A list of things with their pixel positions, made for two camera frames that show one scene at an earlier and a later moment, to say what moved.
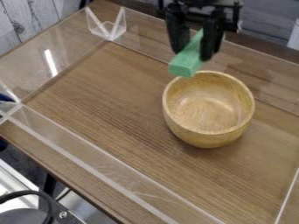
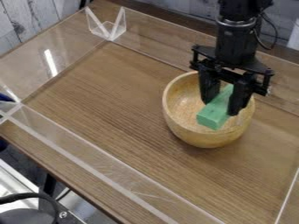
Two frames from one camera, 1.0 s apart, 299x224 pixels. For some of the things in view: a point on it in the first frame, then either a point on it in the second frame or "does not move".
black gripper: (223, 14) → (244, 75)
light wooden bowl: (207, 108) does not move
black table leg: (49, 185) does not move
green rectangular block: (187, 64) → (214, 112)
